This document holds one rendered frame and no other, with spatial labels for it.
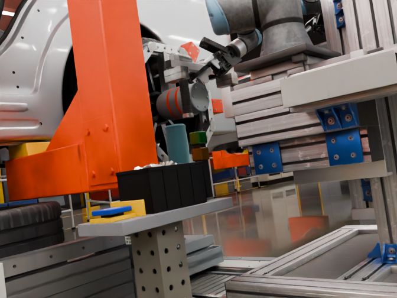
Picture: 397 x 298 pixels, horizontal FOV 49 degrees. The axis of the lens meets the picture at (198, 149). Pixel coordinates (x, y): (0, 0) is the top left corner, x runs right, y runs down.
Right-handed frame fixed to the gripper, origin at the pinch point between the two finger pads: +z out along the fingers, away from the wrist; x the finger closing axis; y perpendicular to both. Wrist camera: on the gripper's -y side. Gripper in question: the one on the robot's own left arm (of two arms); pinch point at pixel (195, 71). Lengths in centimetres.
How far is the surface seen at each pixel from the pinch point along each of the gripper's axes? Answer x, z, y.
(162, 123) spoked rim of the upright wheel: 40.3, 5.9, 3.9
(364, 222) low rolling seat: 57, -61, 114
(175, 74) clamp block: 2.5, 6.6, -4.1
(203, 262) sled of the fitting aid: 49, 30, 65
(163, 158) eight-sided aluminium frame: 28.3, 21.6, 17.4
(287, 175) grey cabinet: 720, -496, 196
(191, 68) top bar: 6.4, -3.4, -3.3
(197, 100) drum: 15.7, -1.8, 7.5
